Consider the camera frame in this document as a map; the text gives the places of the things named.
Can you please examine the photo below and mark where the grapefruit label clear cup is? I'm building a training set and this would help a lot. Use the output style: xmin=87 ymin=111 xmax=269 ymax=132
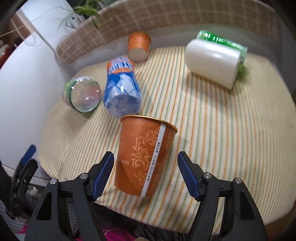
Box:
xmin=62 ymin=76 xmax=102 ymax=113

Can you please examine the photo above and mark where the white cylindrical cup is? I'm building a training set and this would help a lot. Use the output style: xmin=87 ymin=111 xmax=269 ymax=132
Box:
xmin=185 ymin=39 xmax=241 ymax=89

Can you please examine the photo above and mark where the large orange paper cup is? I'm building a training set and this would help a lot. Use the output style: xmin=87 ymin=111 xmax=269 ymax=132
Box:
xmin=114 ymin=115 xmax=178 ymax=197

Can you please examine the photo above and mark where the striped yellow towel cover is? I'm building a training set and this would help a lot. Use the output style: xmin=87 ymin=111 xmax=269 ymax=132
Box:
xmin=37 ymin=46 xmax=296 ymax=236

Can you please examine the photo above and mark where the brown plaid blanket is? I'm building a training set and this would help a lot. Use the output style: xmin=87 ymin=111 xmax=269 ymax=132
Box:
xmin=56 ymin=0 xmax=280 ymax=63

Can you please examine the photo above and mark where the small orange paper cup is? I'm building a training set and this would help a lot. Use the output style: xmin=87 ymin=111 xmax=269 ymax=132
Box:
xmin=127 ymin=31 xmax=151 ymax=62

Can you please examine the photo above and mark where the blue label plastic bottle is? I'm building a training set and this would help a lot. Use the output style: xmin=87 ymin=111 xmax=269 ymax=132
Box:
xmin=103 ymin=56 xmax=142 ymax=118

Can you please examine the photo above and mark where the green plastic bottle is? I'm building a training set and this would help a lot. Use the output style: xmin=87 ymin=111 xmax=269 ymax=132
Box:
xmin=196 ymin=30 xmax=248 ymax=73

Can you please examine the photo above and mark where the pink sleeved right forearm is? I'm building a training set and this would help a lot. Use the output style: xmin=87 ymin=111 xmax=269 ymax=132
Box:
xmin=76 ymin=227 xmax=137 ymax=241

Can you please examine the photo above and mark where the potted spider plant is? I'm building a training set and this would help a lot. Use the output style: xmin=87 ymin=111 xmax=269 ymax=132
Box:
xmin=58 ymin=0 xmax=110 ymax=32

